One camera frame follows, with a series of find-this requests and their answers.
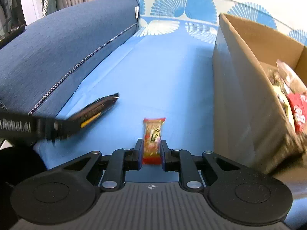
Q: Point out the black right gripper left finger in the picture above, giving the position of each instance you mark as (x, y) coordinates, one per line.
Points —
(67, 192)

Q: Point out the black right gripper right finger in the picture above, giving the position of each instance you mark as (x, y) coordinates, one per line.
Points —
(235, 192)

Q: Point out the black chocolate bar wrapper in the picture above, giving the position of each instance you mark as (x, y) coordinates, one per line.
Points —
(90, 113)

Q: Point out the small red candy pack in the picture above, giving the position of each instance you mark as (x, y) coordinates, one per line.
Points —
(152, 139)

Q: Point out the red wafer snack pack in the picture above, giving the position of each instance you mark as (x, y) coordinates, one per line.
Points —
(298, 107)

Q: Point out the brown cardboard box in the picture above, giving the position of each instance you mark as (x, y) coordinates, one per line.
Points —
(250, 126)

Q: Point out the black smartphone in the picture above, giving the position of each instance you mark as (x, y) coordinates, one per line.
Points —
(11, 35)

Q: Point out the clear nut snack pack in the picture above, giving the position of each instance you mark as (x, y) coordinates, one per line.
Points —
(290, 77)

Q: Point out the blue patterned sofa cover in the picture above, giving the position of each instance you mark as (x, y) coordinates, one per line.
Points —
(165, 71)

